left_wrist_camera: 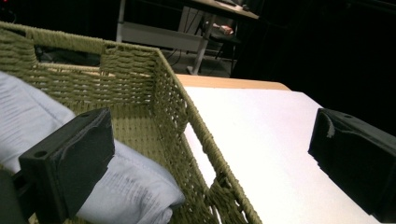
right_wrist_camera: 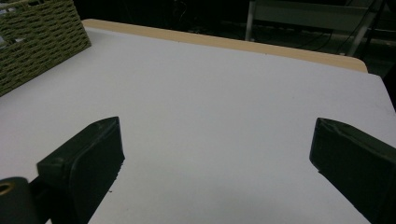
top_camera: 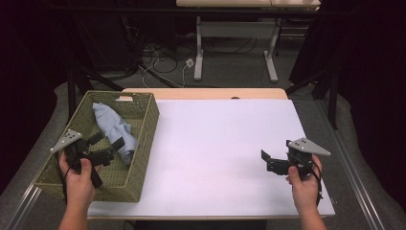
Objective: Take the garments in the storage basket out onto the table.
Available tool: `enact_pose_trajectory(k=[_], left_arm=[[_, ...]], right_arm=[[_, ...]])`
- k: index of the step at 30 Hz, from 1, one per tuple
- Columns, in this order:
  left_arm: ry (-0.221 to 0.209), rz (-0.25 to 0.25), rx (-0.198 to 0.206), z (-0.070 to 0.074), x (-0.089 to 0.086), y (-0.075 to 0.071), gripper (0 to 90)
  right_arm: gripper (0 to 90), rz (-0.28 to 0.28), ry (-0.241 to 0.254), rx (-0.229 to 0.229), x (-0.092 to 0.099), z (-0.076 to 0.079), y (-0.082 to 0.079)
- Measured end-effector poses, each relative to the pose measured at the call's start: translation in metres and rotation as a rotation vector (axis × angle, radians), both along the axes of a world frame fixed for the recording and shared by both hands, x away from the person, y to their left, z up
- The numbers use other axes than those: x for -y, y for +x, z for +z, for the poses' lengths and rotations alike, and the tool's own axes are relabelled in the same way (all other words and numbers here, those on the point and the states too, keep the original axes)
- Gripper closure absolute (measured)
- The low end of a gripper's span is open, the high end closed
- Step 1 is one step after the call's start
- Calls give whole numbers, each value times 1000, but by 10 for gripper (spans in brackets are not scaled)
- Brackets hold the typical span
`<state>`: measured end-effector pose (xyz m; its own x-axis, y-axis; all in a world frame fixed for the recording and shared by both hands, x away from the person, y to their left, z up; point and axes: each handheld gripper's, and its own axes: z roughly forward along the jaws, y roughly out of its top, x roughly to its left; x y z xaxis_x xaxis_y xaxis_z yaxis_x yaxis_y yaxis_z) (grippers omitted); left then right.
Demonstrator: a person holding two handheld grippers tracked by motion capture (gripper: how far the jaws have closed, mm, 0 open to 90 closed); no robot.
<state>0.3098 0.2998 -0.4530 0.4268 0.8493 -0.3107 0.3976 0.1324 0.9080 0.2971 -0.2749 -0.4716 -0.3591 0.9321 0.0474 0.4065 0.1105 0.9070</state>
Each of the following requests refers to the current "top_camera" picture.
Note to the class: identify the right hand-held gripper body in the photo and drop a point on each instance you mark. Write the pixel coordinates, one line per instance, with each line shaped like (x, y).
(298, 158)

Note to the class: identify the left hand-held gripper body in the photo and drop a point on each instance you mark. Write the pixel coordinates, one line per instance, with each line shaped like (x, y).
(95, 158)

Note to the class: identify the light blue cloth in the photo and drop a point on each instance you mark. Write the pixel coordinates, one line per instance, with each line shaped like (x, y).
(111, 123)

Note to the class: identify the green woven basket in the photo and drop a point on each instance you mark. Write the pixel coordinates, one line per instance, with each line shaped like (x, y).
(140, 150)

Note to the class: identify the person's right hand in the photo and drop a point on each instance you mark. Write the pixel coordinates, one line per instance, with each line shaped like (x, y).
(304, 191)

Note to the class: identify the person's left hand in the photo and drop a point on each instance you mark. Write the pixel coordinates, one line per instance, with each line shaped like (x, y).
(78, 188)

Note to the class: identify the white table mat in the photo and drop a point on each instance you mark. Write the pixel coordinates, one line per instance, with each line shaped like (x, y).
(217, 153)

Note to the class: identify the black metal stand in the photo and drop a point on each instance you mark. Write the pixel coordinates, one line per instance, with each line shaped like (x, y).
(81, 81)
(330, 92)

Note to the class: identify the white power plug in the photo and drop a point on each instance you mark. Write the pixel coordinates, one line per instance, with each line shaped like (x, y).
(189, 62)

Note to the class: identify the white-legged desk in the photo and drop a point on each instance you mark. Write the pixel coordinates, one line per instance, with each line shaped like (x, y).
(236, 30)

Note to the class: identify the aluminium floor rail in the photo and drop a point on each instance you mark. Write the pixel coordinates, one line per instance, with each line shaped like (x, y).
(22, 207)
(354, 166)

